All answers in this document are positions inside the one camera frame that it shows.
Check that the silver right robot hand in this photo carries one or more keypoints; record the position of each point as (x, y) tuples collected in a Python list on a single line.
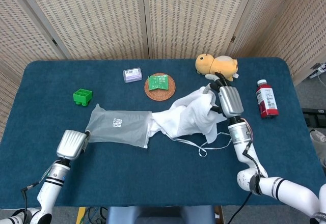
[(230, 101)]

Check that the small metal screen hinge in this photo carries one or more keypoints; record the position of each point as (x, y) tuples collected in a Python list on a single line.
[(54, 42), (233, 39)]

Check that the clear box with purple contents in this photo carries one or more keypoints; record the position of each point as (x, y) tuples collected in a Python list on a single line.
[(132, 75)]

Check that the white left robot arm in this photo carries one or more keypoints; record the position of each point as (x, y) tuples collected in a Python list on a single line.
[(51, 188)]

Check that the clear plastic zip bag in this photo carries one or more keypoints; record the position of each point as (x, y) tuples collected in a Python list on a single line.
[(127, 132)]

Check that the white clothes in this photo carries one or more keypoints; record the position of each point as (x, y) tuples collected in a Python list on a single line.
[(188, 117)]

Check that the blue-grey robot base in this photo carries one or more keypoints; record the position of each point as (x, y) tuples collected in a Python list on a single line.
[(160, 216)]

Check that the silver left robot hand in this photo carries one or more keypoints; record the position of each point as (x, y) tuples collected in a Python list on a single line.
[(71, 145)]

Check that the black floor pedal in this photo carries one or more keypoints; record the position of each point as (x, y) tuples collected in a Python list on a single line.
[(315, 114)]

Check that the white power strip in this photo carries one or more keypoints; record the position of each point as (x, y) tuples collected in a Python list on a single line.
[(321, 68)]

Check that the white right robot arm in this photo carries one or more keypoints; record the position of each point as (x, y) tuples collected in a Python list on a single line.
[(280, 185)]

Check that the yellow floor strip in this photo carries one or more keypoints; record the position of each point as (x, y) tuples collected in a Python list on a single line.
[(81, 216)]

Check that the red drink bottle white cap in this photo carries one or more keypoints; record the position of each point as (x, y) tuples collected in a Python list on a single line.
[(266, 101)]

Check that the green toy building block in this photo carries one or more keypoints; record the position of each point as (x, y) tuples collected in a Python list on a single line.
[(82, 95)]

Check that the green snack packet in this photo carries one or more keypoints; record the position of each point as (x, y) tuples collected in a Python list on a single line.
[(158, 82)]

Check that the yellow plush toy animal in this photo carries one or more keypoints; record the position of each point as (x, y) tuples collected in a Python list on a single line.
[(221, 65)]

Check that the blue table cover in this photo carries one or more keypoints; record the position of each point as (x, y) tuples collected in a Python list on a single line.
[(140, 178)]

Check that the round woven rattan coaster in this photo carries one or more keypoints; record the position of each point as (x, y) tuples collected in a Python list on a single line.
[(160, 95)]

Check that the woven folding screen panel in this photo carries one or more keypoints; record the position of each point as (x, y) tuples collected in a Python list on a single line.
[(287, 25), (20, 30), (193, 17), (96, 17)]

